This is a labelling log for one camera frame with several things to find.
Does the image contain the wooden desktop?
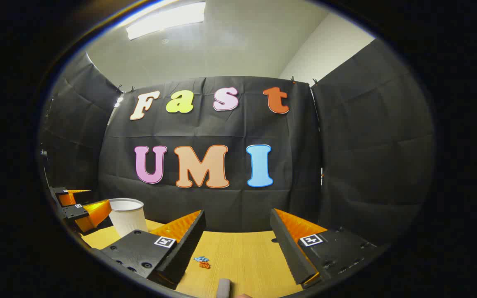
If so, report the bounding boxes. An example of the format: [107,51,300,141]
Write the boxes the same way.
[80,219,305,298]

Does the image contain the ceiling light panel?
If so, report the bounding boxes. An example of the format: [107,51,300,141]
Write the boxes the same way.
[126,2,206,41]

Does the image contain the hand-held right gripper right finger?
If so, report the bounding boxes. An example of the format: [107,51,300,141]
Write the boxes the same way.
[270,208,388,289]

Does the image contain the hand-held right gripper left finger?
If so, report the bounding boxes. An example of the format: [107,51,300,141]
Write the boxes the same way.
[100,210,206,290]

